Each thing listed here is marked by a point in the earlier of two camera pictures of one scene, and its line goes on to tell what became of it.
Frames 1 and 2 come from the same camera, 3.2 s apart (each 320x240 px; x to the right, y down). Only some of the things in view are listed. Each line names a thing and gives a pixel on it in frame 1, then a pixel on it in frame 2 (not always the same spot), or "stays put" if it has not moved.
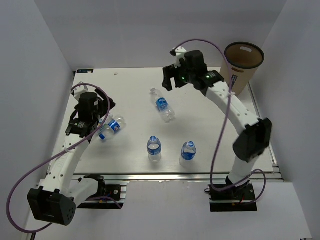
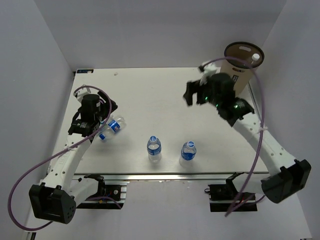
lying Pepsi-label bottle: (112, 126) stays put
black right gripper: (170, 72) -> (193, 87)
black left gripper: (104, 107) stays put
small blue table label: (83, 71) stays put
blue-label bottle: (154, 149) stays put
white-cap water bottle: (163, 105) -> (255, 57)
